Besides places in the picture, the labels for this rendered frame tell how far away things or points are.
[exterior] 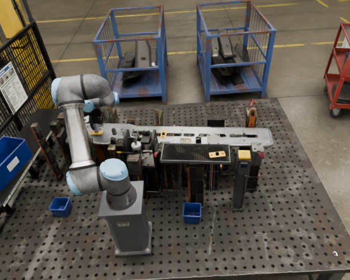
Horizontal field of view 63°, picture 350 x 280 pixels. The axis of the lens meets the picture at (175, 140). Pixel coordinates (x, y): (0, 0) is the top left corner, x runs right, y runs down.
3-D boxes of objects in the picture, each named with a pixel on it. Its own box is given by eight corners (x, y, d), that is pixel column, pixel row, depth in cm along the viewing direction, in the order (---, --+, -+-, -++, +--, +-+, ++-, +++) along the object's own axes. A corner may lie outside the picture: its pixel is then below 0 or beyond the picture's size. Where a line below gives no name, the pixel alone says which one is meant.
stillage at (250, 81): (196, 63, 481) (195, 3, 418) (244, 60, 480) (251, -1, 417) (205, 104, 391) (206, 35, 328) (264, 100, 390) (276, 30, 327)
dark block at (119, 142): (135, 183, 203) (125, 138, 175) (134, 190, 197) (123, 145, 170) (129, 183, 203) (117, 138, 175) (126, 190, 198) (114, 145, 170)
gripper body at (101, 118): (101, 125, 189) (98, 110, 181) (89, 125, 190) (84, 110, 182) (105, 118, 194) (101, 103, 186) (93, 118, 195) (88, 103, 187)
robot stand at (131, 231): (150, 255, 162) (141, 214, 136) (114, 256, 163) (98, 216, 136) (152, 223, 178) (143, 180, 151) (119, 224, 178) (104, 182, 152)
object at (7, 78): (29, 98, 211) (10, 59, 191) (13, 116, 195) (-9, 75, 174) (26, 98, 212) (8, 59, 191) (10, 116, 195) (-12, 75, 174)
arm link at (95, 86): (106, 67, 127) (117, 89, 176) (81, 71, 126) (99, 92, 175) (111, 93, 127) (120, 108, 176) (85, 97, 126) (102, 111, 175)
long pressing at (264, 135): (269, 125, 196) (269, 124, 195) (274, 148, 179) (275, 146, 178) (75, 123, 211) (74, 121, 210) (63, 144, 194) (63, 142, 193)
